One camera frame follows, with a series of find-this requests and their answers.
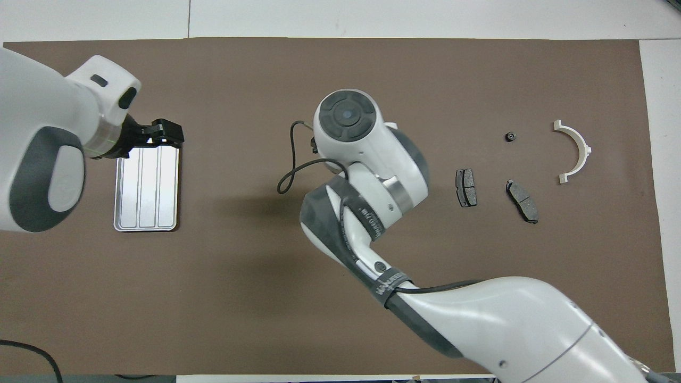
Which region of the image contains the silver metal tray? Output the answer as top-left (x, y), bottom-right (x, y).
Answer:
top-left (113, 144), bottom-right (180, 232)

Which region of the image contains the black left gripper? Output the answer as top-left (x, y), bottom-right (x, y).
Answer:
top-left (106, 116), bottom-right (185, 159)

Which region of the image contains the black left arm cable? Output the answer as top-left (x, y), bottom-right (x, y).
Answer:
top-left (0, 339), bottom-right (63, 383)

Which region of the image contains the white curved plastic bracket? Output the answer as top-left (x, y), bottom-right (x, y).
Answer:
top-left (553, 120), bottom-right (592, 185)

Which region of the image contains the elongated grey brake pad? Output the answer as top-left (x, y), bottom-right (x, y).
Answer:
top-left (505, 179), bottom-right (539, 224)

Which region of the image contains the brown table mat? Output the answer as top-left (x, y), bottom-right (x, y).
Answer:
top-left (0, 37), bottom-right (676, 376)

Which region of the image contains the rectangular grey brake pad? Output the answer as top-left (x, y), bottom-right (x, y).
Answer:
top-left (455, 169), bottom-right (478, 207)

